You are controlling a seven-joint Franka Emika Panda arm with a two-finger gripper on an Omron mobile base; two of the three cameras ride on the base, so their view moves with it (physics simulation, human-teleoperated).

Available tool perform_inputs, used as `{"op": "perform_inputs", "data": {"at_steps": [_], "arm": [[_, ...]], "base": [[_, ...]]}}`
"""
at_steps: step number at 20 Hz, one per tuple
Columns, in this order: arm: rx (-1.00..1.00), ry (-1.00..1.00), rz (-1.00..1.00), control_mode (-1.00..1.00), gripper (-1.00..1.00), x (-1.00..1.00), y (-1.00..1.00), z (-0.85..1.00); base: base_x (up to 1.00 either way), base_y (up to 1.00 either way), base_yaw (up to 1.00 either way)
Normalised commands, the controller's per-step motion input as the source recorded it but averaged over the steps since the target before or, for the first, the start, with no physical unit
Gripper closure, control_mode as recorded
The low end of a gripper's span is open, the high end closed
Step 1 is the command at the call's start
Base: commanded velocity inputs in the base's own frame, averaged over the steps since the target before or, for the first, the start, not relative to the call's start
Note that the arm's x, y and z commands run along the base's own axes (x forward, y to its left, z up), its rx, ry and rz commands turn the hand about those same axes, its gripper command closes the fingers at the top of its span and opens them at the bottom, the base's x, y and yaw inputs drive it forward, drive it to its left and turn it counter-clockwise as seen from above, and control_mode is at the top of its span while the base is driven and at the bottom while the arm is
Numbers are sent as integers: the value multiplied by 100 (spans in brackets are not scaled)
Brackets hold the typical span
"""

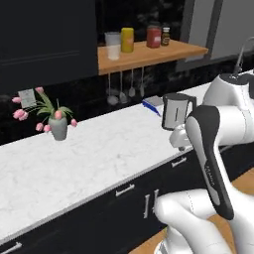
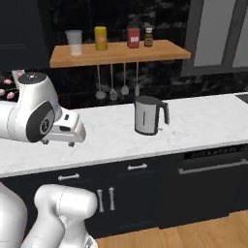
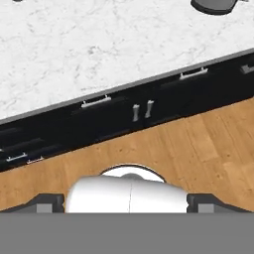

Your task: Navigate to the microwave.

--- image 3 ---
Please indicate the black cupboard run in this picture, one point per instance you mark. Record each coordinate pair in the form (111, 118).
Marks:
(109, 122)

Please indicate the white disc with black rim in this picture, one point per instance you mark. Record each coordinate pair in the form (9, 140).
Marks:
(114, 171)

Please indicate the dark grey round object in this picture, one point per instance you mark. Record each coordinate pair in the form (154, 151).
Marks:
(213, 6)

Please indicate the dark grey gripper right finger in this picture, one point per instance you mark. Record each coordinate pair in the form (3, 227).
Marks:
(201, 200)

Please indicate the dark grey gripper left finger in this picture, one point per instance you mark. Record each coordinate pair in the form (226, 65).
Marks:
(49, 200)

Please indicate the white rounded cylinder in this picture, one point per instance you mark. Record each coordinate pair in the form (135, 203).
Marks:
(125, 195)

